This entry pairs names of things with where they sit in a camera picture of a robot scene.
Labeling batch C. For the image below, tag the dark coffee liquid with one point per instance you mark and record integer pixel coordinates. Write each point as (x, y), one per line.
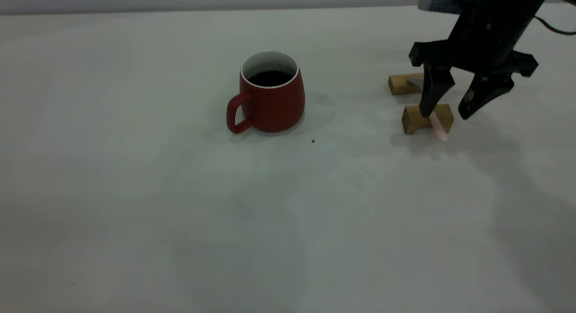
(270, 78)

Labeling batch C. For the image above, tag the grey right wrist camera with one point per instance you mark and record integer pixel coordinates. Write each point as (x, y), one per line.
(438, 0)

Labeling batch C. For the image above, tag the red ceramic mug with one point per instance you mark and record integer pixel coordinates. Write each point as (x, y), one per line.
(274, 108)

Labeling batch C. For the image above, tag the arched wooden block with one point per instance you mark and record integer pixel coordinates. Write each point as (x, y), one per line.
(411, 119)

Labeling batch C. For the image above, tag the plain rectangular wooden block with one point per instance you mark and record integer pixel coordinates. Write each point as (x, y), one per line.
(402, 84)

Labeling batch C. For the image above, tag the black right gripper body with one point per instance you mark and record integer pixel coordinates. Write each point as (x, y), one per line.
(490, 34)

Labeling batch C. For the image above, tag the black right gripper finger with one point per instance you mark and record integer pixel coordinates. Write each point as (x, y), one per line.
(435, 88)
(483, 95)

